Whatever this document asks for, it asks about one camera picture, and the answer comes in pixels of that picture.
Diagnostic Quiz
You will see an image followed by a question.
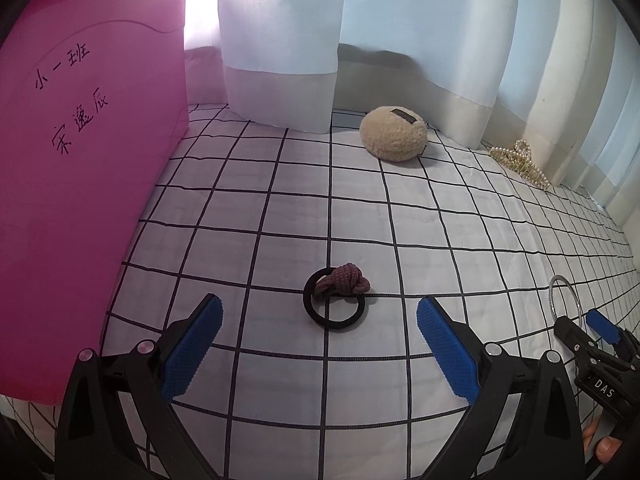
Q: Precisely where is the black white checked tablecloth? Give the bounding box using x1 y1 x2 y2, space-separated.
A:
0 102 640 480

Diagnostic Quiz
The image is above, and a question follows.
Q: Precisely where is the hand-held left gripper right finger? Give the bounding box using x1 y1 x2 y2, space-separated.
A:
416 295 588 480

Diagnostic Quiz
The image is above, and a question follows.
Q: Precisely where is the person's right hand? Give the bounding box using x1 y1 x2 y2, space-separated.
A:
581 420 626 465

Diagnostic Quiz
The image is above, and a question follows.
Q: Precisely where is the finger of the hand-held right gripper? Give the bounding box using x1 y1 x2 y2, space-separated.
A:
586 308 640 361
553 315 600 363

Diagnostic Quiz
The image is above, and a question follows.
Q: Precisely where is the beige fluffy pouch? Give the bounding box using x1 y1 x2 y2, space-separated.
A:
360 106 429 163

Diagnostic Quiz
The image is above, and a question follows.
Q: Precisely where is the pearl hair claw clip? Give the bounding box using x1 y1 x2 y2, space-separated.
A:
489 139 552 191

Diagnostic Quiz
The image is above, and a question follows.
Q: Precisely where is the pink plastic storage bin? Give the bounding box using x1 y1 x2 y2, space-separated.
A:
0 0 205 406

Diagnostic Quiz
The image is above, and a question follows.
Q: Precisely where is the silver metal bangle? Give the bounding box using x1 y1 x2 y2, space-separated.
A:
548 274 583 328

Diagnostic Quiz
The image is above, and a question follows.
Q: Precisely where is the white curtain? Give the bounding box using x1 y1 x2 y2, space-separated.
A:
185 0 640 206

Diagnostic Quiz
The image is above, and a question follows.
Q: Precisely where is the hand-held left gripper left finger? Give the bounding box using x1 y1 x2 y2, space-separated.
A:
54 292 224 480

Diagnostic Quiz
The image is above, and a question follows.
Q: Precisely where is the black hair tie with knot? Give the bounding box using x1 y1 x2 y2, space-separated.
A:
303 262 371 332

